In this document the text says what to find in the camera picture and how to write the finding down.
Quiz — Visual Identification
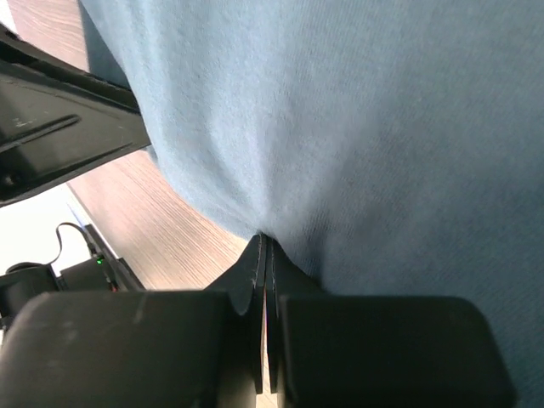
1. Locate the grey-blue t shirt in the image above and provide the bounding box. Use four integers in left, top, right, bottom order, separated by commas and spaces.
82, 1, 543, 407

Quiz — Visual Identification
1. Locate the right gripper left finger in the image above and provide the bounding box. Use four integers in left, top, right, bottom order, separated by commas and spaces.
1, 235, 266, 407

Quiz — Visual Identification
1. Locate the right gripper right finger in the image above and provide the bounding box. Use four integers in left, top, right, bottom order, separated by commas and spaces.
265, 241, 517, 407

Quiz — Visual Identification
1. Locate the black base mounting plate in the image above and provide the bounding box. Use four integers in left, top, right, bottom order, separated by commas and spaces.
1, 222, 145, 332

